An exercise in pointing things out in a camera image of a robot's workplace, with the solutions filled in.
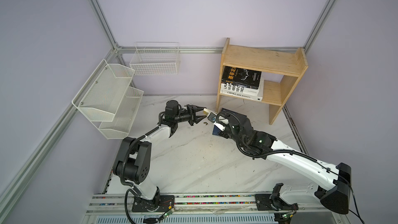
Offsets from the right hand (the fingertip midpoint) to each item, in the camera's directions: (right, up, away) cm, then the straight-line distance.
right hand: (218, 114), depth 71 cm
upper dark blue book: (+20, -2, +36) cm, 41 cm away
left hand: (-5, +2, +9) cm, 10 cm away
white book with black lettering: (+14, +14, +17) cm, 26 cm away
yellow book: (-5, +1, -1) cm, 5 cm away
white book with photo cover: (+19, +10, +17) cm, 28 cm away
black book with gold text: (+17, +20, +15) cm, 31 cm away
